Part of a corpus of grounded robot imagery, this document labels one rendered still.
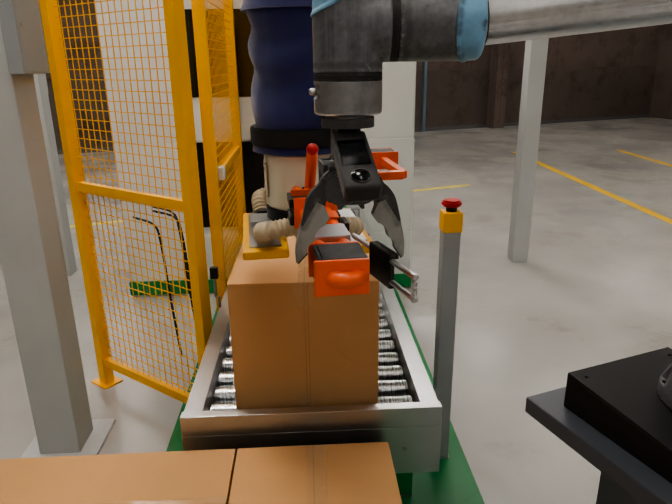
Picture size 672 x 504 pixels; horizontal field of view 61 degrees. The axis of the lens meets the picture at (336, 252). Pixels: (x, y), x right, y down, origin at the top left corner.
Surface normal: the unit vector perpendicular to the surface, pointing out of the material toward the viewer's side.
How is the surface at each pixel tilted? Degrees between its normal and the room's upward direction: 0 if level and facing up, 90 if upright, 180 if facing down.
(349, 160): 28
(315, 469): 0
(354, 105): 90
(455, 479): 0
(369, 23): 93
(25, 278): 90
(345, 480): 0
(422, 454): 90
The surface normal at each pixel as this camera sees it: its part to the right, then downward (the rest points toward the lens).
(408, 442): 0.05, 0.31
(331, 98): -0.48, 0.28
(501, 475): -0.01, -0.95
